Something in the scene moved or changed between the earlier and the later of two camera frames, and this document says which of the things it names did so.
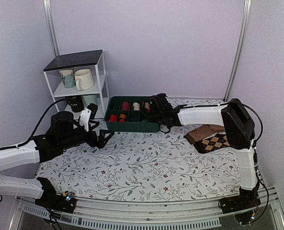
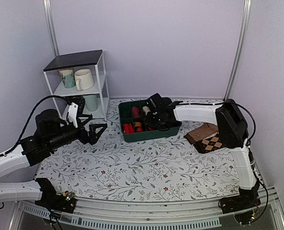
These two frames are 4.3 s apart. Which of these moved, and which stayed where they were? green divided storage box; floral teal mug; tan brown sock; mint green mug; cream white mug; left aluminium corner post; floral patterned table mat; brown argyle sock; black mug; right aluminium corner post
Moved: green divided storage box
Stayed: right aluminium corner post; mint green mug; tan brown sock; left aluminium corner post; floral patterned table mat; cream white mug; black mug; brown argyle sock; floral teal mug
